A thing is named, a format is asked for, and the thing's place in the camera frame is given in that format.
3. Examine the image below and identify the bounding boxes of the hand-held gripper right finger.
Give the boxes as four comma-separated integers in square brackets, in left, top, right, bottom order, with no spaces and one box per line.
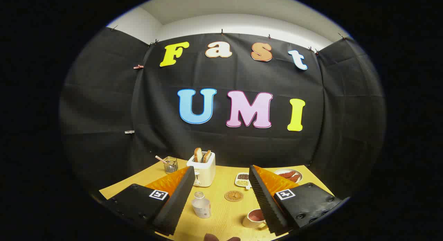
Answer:
[248,165,350,235]

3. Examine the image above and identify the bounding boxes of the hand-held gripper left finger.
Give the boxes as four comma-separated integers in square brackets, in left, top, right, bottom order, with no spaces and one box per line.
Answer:
[102,166,196,236]

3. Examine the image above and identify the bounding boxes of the beige cup with pink inside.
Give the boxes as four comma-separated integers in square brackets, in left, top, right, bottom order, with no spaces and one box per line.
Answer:
[242,209,269,230]

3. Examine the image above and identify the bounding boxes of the clear juice bottle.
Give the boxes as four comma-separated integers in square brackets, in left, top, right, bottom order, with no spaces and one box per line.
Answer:
[191,191,211,219]

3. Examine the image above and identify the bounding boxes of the round brown coaster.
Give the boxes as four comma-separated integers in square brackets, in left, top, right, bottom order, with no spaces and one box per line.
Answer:
[224,190,244,202]

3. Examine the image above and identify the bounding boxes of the white divided dish of beans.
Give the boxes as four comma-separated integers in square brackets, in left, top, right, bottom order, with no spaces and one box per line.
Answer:
[235,172,252,190]

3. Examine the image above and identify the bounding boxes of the white oval plate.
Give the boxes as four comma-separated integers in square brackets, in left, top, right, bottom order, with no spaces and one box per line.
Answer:
[274,168,303,184]

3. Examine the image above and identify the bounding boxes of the white toaster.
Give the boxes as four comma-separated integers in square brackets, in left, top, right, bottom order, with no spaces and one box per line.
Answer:
[187,152,216,187]

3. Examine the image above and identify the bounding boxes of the wooden table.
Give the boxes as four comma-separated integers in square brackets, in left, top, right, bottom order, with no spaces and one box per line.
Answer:
[99,156,334,241]

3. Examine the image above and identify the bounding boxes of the black backdrop cloth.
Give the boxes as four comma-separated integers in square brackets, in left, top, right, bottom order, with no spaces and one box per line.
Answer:
[59,26,386,200]

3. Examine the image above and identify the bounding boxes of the wire mesh basket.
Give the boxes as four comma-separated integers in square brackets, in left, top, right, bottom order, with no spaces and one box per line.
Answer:
[164,157,179,175]

